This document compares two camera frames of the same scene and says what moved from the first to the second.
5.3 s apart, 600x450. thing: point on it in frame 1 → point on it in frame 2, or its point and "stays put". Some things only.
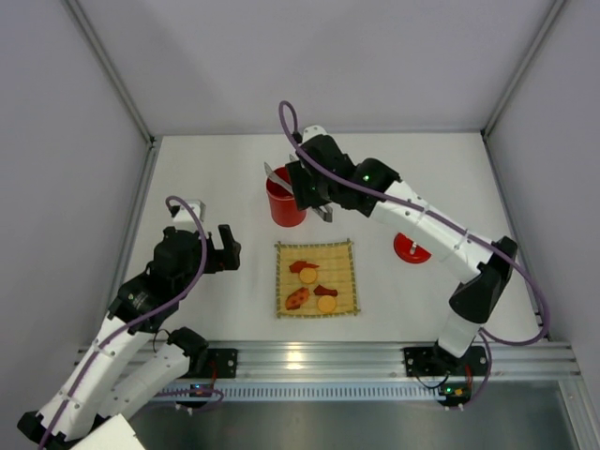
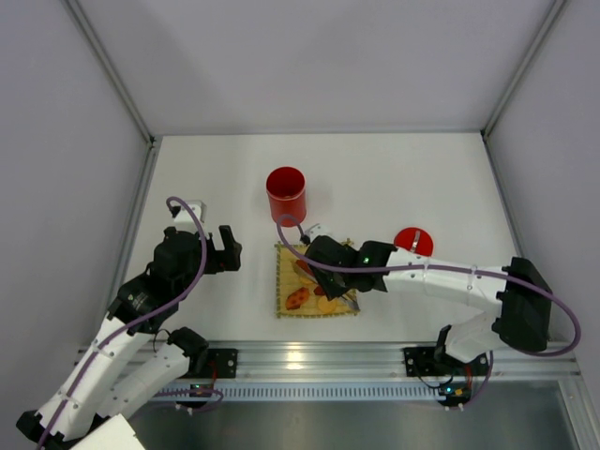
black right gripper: [303, 186] → [326, 264]
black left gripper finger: [231, 247] stays put
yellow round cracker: [326, 304] stays put
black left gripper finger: [215, 258] stays put
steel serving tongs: [323, 211] → [347, 298]
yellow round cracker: [307, 275] stays put
